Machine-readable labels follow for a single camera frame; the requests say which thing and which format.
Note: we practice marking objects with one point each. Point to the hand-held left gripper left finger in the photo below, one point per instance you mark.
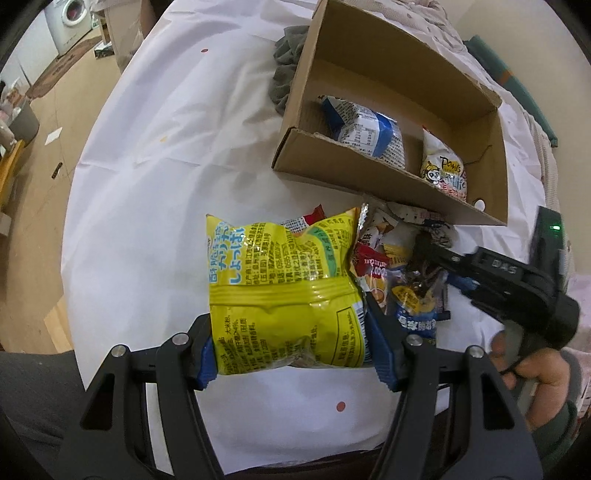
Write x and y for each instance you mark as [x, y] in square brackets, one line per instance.
[206, 361]

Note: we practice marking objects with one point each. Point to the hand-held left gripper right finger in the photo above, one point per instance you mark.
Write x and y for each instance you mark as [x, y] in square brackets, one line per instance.
[383, 356]

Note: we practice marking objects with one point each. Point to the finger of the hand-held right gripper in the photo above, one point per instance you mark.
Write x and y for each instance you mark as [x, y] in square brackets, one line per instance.
[450, 258]
[461, 284]

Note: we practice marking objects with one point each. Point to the dark snack packet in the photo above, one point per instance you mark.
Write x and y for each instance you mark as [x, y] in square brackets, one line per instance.
[422, 272]

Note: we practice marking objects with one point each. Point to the blue snack packet yellow bear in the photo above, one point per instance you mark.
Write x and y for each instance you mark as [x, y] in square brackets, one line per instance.
[418, 319]

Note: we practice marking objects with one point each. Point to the red and white snack packet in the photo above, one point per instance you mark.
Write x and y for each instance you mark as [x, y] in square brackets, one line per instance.
[369, 265]

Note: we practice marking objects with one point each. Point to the yellow snack bag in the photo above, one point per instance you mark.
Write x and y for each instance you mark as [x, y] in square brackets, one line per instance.
[277, 300]

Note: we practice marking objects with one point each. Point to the brown cardboard box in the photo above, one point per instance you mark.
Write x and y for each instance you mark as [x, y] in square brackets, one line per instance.
[392, 69]

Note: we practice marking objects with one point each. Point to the person's right forearm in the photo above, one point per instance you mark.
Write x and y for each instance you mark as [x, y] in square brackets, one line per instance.
[558, 434]

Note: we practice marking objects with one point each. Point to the person's right hand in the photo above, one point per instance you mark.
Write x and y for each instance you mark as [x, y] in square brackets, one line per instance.
[549, 376]

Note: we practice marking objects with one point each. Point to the white packet with black print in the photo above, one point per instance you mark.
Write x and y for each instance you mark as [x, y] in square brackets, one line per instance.
[415, 215]

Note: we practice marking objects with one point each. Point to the orange snack packet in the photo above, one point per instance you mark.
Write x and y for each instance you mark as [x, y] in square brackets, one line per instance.
[377, 290]

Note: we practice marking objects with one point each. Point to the silver edged white snack packet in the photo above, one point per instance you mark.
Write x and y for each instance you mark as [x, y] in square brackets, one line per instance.
[373, 230]

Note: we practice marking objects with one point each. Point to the white cartoon snack packet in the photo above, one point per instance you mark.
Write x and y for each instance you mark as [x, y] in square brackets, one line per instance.
[441, 171]

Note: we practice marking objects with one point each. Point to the small red edged snack packet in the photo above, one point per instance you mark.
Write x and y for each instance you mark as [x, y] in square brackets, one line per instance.
[310, 217]

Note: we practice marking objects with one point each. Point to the blue and white snack packet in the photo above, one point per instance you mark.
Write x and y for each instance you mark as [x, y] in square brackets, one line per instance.
[364, 131]

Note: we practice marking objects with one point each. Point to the person's dark grey clothing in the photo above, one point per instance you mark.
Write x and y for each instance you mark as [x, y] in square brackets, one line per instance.
[37, 406]

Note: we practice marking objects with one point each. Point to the teal cushion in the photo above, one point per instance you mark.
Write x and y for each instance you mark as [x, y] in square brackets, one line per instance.
[512, 83]

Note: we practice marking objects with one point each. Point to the white tablecloth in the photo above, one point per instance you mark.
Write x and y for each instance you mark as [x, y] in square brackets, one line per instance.
[184, 161]

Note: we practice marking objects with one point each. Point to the white patterned blanket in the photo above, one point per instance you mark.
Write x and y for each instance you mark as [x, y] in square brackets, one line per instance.
[429, 18]

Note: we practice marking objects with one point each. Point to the grey cloth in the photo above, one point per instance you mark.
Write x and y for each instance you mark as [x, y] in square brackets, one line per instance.
[286, 69]

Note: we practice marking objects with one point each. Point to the white paper sheet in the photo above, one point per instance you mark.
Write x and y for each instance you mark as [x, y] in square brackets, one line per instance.
[55, 134]

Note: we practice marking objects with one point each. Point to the yellow box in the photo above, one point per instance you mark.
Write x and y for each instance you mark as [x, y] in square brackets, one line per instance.
[9, 170]

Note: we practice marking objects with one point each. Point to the grey waste bin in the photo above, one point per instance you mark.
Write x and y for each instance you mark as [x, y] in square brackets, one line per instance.
[24, 117]

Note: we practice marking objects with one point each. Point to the brown doormat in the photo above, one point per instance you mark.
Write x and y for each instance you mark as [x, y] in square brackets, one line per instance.
[64, 64]

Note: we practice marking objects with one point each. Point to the stacked cardboard boxes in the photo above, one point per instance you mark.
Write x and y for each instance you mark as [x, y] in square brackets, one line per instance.
[124, 27]

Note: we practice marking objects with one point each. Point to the white washing machine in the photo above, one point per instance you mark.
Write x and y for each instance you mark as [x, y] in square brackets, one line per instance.
[71, 21]

